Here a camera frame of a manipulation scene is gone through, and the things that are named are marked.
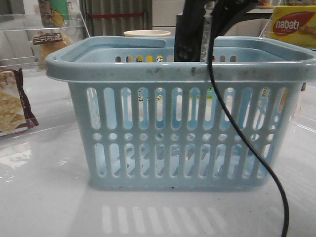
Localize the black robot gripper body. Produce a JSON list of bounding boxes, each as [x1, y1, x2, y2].
[[174, 0, 258, 62]]

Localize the packaged bread with brown label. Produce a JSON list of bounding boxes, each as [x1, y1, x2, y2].
[[32, 31, 71, 65]]

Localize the light blue plastic basket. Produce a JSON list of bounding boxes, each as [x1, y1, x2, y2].
[[46, 36, 316, 190]]

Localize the white cabinet in background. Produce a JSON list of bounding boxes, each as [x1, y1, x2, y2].
[[152, 0, 185, 35]]

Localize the beige chair in background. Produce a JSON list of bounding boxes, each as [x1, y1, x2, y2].
[[224, 19, 271, 37]]

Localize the yellow nabati wafer box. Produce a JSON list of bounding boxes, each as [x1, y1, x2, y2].
[[267, 5, 316, 49]]

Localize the clear acrylic stand right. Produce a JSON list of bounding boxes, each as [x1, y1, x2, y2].
[[259, 0, 316, 135]]

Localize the green cartoon snack package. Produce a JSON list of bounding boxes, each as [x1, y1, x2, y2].
[[38, 0, 69, 28]]

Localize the clear acrylic shelf left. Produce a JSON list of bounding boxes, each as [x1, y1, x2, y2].
[[0, 12, 91, 139]]

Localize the maroon cracker snack bag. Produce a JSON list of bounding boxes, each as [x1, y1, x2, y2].
[[0, 69, 39, 137]]

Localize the black cable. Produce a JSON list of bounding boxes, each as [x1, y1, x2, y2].
[[206, 0, 290, 237]]

